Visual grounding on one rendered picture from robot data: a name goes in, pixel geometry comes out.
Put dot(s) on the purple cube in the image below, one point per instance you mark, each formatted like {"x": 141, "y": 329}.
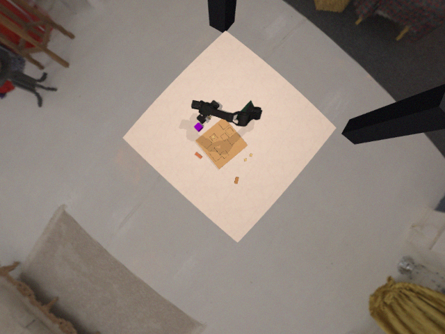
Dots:
{"x": 198, "y": 127}

